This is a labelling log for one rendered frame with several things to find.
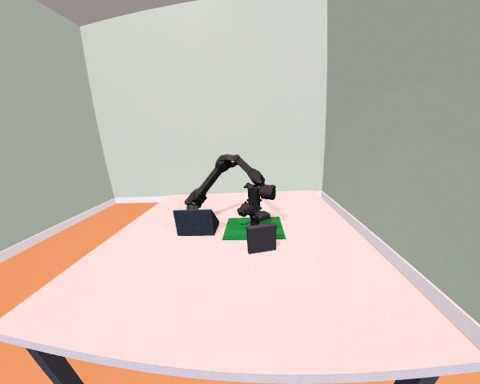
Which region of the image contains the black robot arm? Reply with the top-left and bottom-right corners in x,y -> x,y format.
185,154 -> 276,217

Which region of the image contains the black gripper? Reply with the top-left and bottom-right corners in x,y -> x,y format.
247,198 -> 270,225

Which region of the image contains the green circuit board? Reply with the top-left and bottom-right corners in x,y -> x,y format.
222,217 -> 286,240

